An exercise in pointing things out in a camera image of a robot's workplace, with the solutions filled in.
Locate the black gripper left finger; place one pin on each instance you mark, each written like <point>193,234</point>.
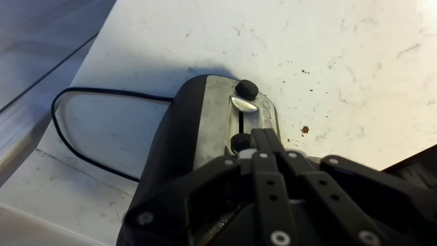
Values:
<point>268,196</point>

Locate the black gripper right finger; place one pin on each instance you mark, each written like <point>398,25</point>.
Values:
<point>328,196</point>

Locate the black toaster lever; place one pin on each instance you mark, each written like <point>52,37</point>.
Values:
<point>239,142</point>

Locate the black and silver toaster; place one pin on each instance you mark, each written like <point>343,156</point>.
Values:
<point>182,137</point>

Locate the black toaster dial knob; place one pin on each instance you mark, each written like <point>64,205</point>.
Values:
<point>247,88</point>

